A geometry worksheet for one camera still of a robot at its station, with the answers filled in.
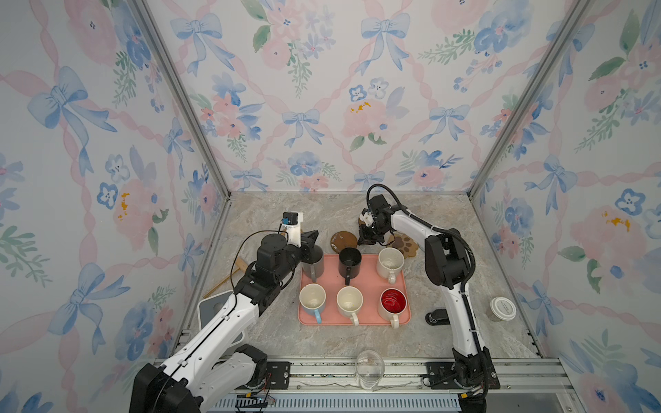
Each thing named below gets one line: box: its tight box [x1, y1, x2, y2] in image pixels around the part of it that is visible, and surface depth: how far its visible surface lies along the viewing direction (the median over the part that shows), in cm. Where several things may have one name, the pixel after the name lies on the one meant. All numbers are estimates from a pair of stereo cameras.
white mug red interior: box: [377, 287, 408, 329], surface depth 83 cm
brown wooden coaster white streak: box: [330, 230, 358, 254], surface depth 106 cm
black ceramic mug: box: [338, 246, 363, 286], surface depth 91 cm
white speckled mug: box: [376, 246, 406, 285], surface depth 92 cm
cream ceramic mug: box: [335, 285, 365, 327], surface depth 81 cm
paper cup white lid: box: [489, 296, 517, 321], surface depth 81 cm
